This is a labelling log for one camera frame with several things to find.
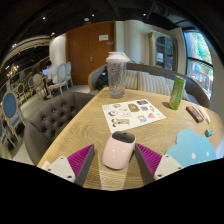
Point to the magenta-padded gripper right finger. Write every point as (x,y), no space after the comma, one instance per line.
(148,160)

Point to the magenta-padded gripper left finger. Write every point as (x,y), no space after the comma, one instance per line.
(80,161)

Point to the pink and black computer mouse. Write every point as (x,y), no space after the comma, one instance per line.
(116,153)

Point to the light blue cloud mouse pad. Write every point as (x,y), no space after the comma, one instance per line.
(190,146)

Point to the white sticker sheet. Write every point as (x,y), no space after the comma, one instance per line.
(131,115)

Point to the grey tufted armchair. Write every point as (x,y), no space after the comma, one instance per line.
(50,120)

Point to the black and red flat case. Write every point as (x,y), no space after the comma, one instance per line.
(194,114)

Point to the small teal object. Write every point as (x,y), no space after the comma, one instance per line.
(209,132)

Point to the white tube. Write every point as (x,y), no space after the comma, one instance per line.
(205,115)

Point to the green drink can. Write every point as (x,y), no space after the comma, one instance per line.
(177,93)

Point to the black bag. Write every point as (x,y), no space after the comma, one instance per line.
(101,80)

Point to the brown curved sofa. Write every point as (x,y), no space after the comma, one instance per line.
(196,88)

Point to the clear shaker bottle white lid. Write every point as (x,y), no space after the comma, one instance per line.
(117,78)

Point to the white round-back chair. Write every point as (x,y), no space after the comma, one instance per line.
(61,75)

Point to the group of blue round-back chairs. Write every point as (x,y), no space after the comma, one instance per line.
(9,106)

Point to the person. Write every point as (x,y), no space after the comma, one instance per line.
(51,73)

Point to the brown wooden door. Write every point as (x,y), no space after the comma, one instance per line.
(81,53)

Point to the glass-door cabinet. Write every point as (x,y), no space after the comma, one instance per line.
(163,51)

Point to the large window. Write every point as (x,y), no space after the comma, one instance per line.
(200,60)

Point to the chandelier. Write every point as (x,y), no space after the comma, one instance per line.
(12,70)

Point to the white door sign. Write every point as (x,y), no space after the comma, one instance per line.
(103,37)

